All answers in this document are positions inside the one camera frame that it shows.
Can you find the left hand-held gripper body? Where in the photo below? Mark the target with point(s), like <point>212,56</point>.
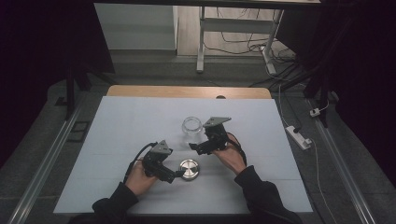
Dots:
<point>155,160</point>

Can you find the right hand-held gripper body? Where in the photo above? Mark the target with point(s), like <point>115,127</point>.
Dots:
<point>214,137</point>

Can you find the round silver metal lid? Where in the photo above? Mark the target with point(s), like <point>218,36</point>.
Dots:
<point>190,169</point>

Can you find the clear glass jar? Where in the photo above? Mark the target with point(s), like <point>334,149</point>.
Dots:
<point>192,125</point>

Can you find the person's left hand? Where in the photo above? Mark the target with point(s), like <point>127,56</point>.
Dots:
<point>140,182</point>

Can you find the person's right hand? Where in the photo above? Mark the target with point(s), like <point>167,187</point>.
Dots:
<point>232,158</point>

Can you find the white table mat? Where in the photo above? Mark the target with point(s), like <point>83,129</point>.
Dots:
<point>130,124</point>

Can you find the wooden table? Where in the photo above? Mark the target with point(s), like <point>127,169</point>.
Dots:
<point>186,92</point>

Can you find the white power strip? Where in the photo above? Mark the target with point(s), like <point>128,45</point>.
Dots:
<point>298,137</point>

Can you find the black plug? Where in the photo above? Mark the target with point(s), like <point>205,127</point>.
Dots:
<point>298,128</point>

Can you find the small white adapter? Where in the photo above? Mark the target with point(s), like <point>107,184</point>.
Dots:
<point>315,112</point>

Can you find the black metal stand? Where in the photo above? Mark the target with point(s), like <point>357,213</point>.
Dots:
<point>322,93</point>
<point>71,90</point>

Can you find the white cabinet panel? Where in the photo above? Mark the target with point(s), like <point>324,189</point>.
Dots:
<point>137,28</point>

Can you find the dark curtain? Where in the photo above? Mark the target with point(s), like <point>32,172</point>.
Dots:
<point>37,56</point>
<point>361,62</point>

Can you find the black floor frame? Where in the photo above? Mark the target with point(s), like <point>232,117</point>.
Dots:
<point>79,131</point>

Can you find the metal floor rail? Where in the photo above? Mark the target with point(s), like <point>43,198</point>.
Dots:
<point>46,165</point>
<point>342,165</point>

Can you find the white metal desk frame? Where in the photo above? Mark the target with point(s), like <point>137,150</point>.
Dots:
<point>236,25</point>

